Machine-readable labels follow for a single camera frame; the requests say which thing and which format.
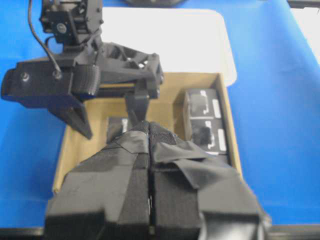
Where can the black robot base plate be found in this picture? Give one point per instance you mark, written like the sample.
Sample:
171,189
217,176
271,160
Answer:
154,3

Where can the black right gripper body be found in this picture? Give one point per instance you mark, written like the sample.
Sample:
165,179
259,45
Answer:
32,83

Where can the brown cardboard box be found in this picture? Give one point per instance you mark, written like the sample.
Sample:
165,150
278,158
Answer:
167,110

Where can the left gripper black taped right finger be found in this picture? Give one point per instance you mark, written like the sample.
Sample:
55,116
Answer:
197,196

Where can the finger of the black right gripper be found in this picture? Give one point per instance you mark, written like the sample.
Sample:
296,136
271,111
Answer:
136,107
73,113

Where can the black dynamixel box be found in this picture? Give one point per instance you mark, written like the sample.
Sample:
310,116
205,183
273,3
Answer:
202,103
210,135
116,126

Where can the black metal frame rail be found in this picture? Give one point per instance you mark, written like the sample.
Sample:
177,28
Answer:
301,4

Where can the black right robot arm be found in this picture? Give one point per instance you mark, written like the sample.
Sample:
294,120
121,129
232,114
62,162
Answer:
76,24

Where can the black Dynamixel box middle right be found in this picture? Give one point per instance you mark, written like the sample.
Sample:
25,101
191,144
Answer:
210,135

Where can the black Dynamixel box middle left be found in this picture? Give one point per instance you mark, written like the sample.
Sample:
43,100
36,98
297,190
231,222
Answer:
116,126

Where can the black Dynamixel box upper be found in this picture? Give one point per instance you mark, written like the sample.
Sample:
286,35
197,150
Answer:
202,103

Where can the white plastic tray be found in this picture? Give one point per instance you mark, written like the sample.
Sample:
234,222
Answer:
186,40

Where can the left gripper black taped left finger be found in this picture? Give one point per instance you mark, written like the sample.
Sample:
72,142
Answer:
105,197

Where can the blue table mat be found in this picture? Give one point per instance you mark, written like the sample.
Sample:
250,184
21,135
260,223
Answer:
275,103

